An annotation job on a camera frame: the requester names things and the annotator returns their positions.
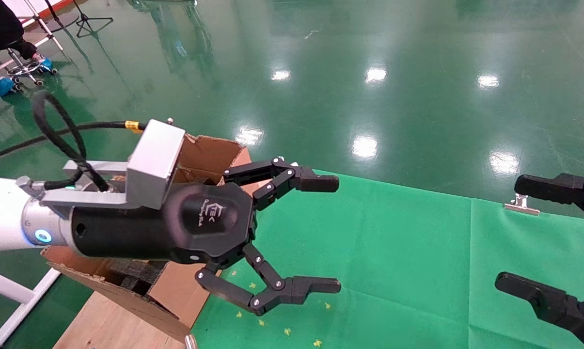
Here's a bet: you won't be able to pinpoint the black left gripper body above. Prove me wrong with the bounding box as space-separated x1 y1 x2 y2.
70 182 259 266

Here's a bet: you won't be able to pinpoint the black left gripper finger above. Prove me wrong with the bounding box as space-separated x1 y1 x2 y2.
223 156 340 210
195 242 342 316

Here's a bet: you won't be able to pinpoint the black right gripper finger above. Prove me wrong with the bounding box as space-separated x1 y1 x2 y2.
494 273 584 349
513 174 584 222

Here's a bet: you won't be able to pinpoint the large open cardboard carton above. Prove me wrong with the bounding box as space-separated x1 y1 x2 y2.
40 133 253 342

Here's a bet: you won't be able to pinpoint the black foam block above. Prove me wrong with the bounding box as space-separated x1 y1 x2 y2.
107 258 169 296

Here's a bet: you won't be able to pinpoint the green cloth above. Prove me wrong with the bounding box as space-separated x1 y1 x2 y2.
191 170 584 349

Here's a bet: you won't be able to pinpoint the wheeled metal stool base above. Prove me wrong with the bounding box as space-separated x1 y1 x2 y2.
6 48 59 90

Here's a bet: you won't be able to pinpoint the black tripod stand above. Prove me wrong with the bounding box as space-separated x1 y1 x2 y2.
45 0 114 38

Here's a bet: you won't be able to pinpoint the white stand legs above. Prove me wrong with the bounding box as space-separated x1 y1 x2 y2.
23 0 64 51

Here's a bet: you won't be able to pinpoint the black braided cable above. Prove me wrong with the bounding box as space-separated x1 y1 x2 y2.
0 91 147 192

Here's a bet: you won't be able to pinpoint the white pipe frame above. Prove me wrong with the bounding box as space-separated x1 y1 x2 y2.
0 266 62 349

